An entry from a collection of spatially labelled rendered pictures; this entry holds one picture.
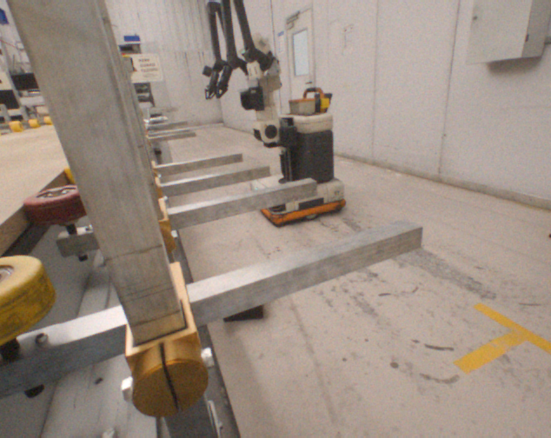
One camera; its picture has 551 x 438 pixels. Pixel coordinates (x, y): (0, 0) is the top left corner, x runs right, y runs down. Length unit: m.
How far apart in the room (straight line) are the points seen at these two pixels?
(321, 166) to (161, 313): 2.23
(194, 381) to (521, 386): 1.30
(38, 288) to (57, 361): 0.07
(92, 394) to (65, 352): 0.28
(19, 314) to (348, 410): 1.08
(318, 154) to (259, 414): 1.78
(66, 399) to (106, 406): 0.07
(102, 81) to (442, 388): 1.30
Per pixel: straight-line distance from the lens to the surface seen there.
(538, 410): 1.40
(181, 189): 0.76
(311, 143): 2.34
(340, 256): 0.33
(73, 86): 0.19
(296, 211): 2.37
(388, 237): 0.37
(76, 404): 0.59
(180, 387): 0.25
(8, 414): 0.52
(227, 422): 0.38
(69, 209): 0.49
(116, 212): 0.20
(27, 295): 0.28
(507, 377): 1.45
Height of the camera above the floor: 1.01
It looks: 23 degrees down
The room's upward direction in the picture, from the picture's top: 6 degrees counter-clockwise
